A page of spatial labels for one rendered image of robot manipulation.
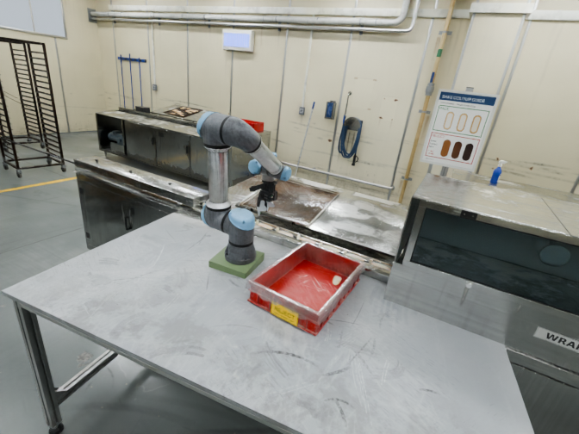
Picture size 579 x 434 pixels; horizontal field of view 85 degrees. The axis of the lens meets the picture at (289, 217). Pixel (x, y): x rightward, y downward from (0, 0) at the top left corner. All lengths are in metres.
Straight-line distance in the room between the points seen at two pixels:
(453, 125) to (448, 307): 1.20
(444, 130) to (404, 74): 3.09
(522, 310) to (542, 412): 0.45
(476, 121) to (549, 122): 3.05
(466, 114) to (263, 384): 1.86
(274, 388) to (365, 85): 4.83
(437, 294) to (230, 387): 0.87
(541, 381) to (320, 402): 0.91
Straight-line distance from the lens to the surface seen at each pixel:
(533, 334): 1.52
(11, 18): 8.66
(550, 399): 1.70
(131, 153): 6.12
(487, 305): 1.46
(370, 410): 1.08
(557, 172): 5.36
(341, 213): 2.03
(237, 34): 6.43
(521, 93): 5.22
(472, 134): 2.26
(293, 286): 1.44
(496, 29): 4.96
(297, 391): 1.06
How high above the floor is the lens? 1.65
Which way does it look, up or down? 23 degrees down
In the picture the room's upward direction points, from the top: 7 degrees clockwise
